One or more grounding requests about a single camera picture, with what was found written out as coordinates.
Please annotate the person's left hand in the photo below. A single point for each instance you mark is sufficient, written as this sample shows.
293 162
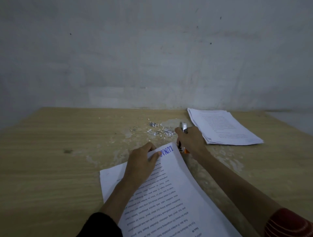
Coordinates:
138 166

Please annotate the person's right hand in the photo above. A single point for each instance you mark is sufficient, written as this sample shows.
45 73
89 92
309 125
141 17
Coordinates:
193 142

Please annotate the person's left thumb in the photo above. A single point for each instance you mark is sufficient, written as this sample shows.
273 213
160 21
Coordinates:
149 147

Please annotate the person's right thumb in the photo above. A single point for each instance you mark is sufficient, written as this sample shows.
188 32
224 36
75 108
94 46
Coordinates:
178 133

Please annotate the silver orange stapler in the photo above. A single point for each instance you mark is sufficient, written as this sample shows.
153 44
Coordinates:
183 136

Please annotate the printed white paper document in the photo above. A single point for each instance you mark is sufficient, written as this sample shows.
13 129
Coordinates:
168 197

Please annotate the person's right forearm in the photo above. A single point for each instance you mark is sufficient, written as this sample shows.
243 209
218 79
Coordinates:
238 191

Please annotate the person's left forearm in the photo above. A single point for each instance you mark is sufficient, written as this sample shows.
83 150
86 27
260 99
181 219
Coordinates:
117 199

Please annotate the pile of removed staples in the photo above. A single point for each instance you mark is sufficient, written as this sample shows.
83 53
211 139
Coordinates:
160 130

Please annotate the stack of printed white papers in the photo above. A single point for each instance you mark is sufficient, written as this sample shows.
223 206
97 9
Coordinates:
221 126

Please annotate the black left sleeve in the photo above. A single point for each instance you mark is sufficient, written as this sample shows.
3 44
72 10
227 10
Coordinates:
101 225

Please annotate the red patterned right sleeve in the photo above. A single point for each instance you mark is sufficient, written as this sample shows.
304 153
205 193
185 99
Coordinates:
288 223

